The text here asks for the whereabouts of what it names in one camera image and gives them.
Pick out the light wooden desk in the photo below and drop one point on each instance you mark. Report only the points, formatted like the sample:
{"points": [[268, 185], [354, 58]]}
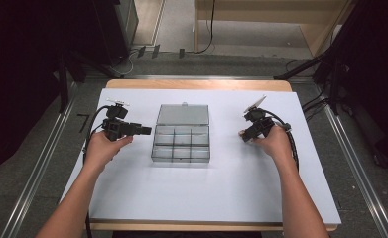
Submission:
{"points": [[264, 11]]}

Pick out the person's right hand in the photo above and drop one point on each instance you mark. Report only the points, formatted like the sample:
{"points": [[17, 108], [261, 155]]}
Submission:
{"points": [[277, 145]]}

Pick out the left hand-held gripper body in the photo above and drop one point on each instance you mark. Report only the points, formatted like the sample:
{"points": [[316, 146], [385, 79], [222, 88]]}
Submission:
{"points": [[115, 127]]}

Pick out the black angled tape mark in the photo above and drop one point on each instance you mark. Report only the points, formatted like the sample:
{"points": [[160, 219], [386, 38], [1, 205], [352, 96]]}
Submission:
{"points": [[83, 122]]}

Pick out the transparent grey compartment box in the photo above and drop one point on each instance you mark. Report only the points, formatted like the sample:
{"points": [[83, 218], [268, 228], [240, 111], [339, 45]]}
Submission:
{"points": [[181, 145]]}

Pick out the black cabinet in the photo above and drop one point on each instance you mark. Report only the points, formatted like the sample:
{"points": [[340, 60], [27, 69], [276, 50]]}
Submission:
{"points": [[115, 29]]}

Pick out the person's dark clothing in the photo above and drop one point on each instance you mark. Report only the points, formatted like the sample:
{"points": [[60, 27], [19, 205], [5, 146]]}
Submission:
{"points": [[188, 235]]}

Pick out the metal floor rail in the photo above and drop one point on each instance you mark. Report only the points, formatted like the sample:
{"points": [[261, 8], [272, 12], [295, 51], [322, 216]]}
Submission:
{"points": [[360, 172], [37, 172], [198, 77]]}

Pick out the white paper sheet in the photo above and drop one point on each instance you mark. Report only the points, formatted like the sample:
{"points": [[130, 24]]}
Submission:
{"points": [[198, 191]]}

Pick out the black curtain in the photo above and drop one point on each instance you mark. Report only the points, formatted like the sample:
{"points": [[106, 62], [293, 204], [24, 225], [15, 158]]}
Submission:
{"points": [[19, 82], [373, 82]]}

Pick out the black stand leg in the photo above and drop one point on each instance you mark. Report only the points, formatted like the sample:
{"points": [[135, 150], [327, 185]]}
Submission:
{"points": [[300, 67]]}

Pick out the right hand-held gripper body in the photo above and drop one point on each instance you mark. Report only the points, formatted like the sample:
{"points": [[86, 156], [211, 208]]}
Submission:
{"points": [[262, 120]]}

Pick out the person's left hand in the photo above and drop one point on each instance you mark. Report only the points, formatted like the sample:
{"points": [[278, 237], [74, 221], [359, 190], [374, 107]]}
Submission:
{"points": [[100, 150]]}

